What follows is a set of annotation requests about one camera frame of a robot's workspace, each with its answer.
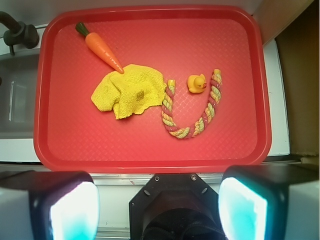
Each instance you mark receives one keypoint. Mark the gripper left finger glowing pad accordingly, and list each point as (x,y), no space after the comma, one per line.
(48,205)

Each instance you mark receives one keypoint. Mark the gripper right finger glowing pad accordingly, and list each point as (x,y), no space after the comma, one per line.
(270,202)

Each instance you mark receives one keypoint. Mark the orange toy carrot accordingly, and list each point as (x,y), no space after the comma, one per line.
(99,47)

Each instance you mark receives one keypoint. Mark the grey sink basin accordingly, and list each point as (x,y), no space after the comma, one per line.
(18,80)

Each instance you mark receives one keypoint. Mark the yellow rubber duck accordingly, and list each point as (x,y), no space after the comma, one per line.
(196,83)

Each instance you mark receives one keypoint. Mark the red plastic tray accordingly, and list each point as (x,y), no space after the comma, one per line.
(71,134)

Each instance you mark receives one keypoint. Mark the yellow knitted cloth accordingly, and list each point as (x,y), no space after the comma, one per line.
(131,93)

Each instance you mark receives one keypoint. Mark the dark metal faucet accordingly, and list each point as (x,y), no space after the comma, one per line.
(18,33)

